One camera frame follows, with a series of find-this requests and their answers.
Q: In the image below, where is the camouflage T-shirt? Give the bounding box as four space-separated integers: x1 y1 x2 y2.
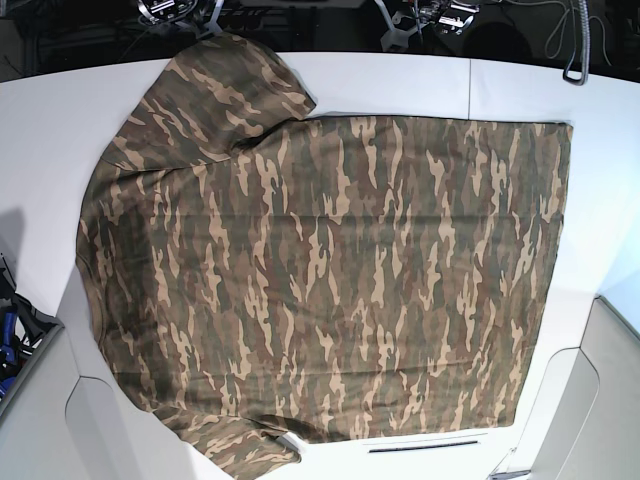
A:
76 35 572 479

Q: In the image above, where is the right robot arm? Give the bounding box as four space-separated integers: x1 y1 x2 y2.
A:
136 0 225 38

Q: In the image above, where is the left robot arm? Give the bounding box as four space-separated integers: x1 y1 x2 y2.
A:
374 0 480 52

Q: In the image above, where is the blue and black clutter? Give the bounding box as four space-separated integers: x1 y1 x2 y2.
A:
1 255 61 400

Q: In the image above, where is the grey cable loop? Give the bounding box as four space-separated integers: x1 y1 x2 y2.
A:
545 0 611 85

